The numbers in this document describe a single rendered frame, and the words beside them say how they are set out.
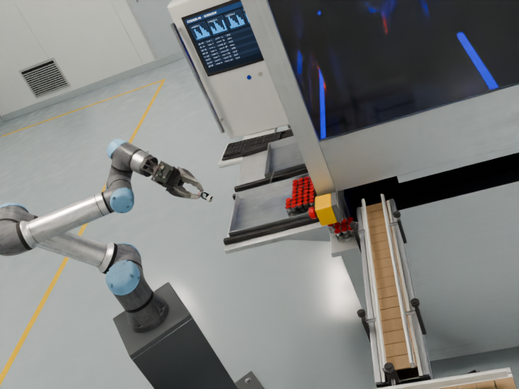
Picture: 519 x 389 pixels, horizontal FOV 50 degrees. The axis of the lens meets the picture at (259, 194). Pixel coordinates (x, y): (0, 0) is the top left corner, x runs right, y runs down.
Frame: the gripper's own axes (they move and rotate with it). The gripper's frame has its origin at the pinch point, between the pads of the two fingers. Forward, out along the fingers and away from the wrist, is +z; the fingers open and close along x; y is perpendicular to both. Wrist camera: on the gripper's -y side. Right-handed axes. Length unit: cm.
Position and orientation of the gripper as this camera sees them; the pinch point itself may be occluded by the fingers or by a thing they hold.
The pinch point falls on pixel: (198, 192)
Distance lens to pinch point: 178.5
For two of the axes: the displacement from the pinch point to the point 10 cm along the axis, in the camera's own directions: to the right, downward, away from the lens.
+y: -2.8, -1.8, -9.4
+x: 4.7, -8.8, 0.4
